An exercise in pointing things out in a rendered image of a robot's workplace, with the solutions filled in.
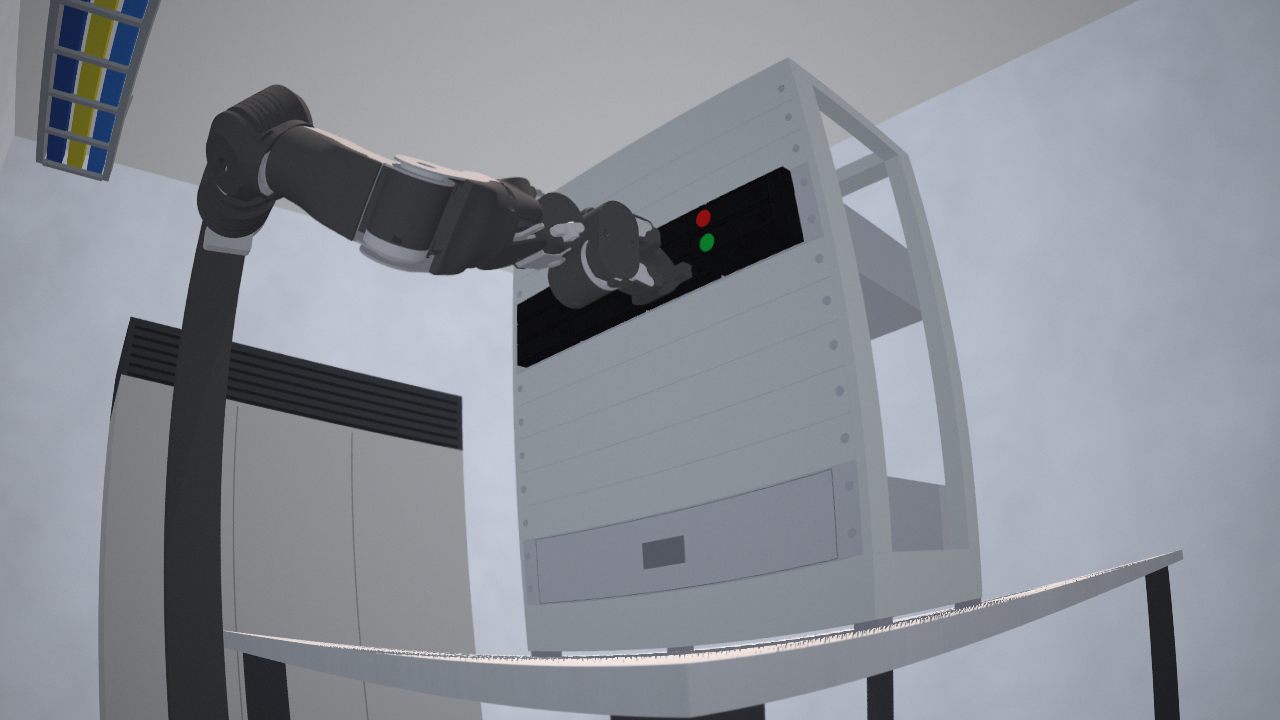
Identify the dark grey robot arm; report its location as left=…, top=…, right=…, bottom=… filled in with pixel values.
left=197, top=85, right=584, bottom=275

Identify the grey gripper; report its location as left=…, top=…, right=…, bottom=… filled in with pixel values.
left=548, top=200, right=692, bottom=309

